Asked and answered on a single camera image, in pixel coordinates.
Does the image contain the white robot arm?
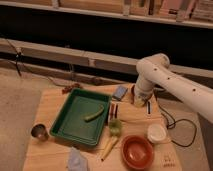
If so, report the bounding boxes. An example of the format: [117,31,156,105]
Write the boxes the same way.
[134,53,213,123]

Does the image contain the white paper cup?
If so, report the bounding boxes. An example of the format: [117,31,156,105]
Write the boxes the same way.
[147,124,167,143]

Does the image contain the small metal cup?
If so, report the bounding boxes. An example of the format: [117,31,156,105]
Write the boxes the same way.
[31,124,49,141]

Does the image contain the small blue box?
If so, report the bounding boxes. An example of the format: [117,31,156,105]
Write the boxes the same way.
[112,86,127,100]

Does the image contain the green cucumber piece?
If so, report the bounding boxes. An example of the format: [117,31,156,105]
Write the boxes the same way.
[84,105,104,122]

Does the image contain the red and black markers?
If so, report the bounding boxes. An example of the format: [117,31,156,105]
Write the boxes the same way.
[108,103,118,121]

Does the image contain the dark red object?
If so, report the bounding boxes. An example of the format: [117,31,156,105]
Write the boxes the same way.
[62,83,82,94]

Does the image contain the green plastic tray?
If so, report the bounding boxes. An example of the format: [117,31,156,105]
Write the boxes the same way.
[50,88,111,147]

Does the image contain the red-brown bowl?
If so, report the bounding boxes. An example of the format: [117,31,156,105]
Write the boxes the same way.
[121,135,154,171]

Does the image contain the wooden shelf rack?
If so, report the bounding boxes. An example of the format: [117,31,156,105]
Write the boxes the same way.
[0,2,213,78]

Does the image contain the grey-blue cloth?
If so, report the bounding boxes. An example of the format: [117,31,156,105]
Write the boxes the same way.
[67,147,88,171]

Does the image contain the black power cable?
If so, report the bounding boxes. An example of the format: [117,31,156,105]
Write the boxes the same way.
[157,103,198,148]

